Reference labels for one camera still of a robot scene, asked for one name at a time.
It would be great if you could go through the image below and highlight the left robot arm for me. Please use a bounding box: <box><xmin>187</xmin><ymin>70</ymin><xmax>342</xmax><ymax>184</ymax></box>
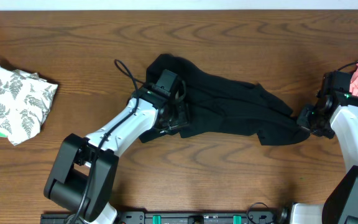
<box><xmin>44</xmin><ymin>87</ymin><xmax>189</xmax><ymax>223</ymax></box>

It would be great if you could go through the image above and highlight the white fern-print fabric bag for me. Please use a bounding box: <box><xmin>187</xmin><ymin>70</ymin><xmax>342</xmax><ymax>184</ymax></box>
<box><xmin>0</xmin><ymin>66</ymin><xmax>58</xmax><ymax>146</ymax></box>

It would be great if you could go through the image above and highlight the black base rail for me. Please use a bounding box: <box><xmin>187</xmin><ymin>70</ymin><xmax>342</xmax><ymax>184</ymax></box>
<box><xmin>40</xmin><ymin>208</ymin><xmax>295</xmax><ymax>224</ymax></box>

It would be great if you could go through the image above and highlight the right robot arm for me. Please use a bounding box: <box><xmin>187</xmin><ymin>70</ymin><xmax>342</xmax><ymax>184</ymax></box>
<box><xmin>287</xmin><ymin>92</ymin><xmax>358</xmax><ymax>224</ymax></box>

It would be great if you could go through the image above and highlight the black t-shirt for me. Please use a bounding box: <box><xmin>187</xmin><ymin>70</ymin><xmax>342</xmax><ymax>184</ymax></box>
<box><xmin>146</xmin><ymin>54</ymin><xmax>310</xmax><ymax>146</ymax></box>

